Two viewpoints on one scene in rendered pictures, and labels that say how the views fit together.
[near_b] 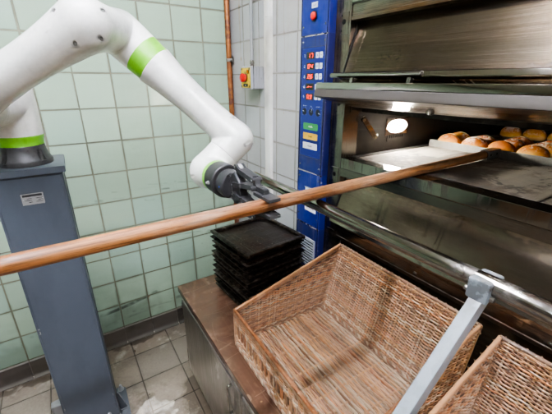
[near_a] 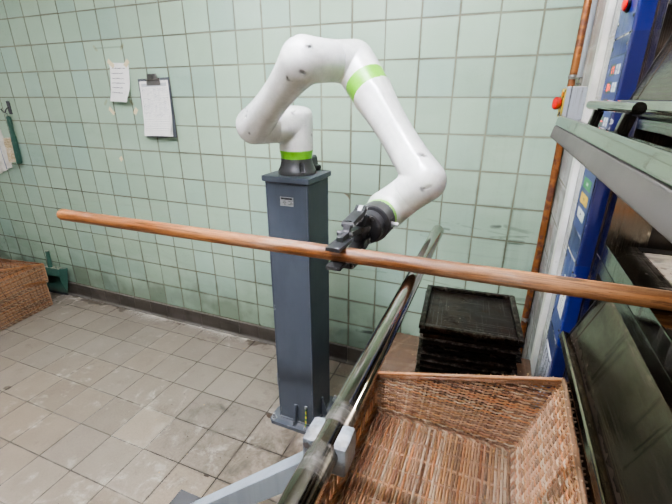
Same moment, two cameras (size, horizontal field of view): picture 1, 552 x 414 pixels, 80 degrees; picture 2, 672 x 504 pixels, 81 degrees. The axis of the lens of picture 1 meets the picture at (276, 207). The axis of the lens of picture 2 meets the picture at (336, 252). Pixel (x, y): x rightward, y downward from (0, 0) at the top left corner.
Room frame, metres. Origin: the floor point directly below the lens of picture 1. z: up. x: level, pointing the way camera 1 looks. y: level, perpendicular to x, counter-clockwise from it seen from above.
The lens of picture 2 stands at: (0.26, -0.57, 1.48)
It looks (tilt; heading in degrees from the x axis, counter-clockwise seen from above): 21 degrees down; 55
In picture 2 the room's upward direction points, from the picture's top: straight up
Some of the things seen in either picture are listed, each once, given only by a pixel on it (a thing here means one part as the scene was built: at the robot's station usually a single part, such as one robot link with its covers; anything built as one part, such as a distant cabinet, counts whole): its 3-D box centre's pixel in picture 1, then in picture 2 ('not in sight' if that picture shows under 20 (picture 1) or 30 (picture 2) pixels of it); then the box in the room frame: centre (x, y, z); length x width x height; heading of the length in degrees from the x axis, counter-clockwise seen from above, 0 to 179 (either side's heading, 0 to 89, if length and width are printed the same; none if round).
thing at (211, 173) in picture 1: (225, 179); (375, 221); (0.88, 0.14, 1.19); 0.12 x 0.06 x 0.09; 123
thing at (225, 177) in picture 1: (235, 186); (364, 230); (0.82, 0.10, 1.19); 0.09 x 0.07 x 0.08; 33
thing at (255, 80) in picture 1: (251, 77); (573, 103); (1.70, 0.11, 1.46); 0.10 x 0.07 x 0.10; 33
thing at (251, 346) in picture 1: (340, 335); (442, 479); (0.80, -0.20, 0.72); 0.56 x 0.49 x 0.28; 32
